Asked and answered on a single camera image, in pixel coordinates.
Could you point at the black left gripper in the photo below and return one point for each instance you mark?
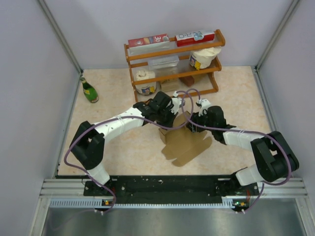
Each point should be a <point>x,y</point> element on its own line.
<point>172,116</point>

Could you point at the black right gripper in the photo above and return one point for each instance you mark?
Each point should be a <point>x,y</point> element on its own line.
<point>196,118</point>

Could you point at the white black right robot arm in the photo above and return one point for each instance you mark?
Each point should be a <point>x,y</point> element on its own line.
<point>273,156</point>

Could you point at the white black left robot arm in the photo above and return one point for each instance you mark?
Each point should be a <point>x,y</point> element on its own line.
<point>89,141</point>

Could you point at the red foil wrap box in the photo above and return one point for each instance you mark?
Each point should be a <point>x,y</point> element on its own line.
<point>149,41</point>

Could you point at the red white toothpaste box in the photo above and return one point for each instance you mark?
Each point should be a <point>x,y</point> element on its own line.
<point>194,37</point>

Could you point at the red brown brick block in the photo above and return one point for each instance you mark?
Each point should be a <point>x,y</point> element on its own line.
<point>188,80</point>

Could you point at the clear plastic container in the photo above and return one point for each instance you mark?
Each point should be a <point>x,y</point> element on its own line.
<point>163,62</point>

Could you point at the orange wooden shelf rack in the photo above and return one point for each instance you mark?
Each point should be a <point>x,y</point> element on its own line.
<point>183,68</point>

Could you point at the white bag upper shelf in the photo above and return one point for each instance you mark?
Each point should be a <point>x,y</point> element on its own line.
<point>202,59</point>

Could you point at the green glass bottle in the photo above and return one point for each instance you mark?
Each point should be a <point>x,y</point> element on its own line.
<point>89,91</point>

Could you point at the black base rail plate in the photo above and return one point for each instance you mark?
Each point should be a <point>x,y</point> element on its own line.
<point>164,190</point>

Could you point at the aluminium frame rail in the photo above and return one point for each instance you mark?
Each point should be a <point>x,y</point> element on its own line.
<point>297,191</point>

